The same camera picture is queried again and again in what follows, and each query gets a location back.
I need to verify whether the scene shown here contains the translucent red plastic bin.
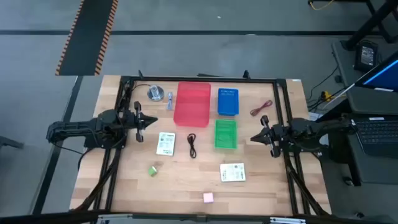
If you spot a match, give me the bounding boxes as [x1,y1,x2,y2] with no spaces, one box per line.
[173,81,212,128]

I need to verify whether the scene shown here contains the blue plastic basket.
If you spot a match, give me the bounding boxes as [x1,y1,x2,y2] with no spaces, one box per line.
[216,88,240,117]

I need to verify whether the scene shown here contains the computer monitor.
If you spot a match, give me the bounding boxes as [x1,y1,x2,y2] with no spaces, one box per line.
[354,51,398,93]

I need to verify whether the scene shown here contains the black stand legs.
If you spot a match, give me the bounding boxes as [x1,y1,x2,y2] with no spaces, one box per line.
[340,0,398,50]

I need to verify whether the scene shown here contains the black cable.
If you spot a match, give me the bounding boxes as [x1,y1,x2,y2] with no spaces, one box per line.
[187,133,197,159]

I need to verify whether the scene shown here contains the white green-edged product box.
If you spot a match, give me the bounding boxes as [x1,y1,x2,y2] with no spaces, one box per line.
[219,162,247,183]
[155,131,177,157]

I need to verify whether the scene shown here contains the black laptop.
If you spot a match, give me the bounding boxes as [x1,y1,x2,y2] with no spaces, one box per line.
[350,116,398,159]

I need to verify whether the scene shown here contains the laptop computer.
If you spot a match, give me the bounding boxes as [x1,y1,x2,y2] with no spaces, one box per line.
[331,39,398,187]

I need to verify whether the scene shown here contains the black orange-striped floor mat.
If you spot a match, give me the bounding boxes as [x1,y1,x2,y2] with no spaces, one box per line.
[55,0,119,77]

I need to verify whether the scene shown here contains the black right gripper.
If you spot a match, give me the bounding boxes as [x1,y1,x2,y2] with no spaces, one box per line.
[250,114,289,158]

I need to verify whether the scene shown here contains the yellow floor cable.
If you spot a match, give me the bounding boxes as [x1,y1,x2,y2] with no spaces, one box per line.
[308,0,336,11]

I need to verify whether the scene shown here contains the red cable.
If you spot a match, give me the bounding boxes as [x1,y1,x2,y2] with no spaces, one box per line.
[249,99,274,117]

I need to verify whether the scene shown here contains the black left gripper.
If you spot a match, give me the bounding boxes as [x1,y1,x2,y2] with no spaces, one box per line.
[129,101,159,143]

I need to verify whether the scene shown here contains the dark chair leg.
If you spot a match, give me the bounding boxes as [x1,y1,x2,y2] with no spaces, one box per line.
[0,135,25,150]

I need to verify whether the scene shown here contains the green plastic basket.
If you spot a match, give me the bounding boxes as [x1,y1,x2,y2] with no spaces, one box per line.
[214,119,239,151]

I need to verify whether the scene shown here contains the black aluminium table frame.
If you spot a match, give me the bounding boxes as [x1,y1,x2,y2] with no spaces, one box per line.
[70,70,332,224]

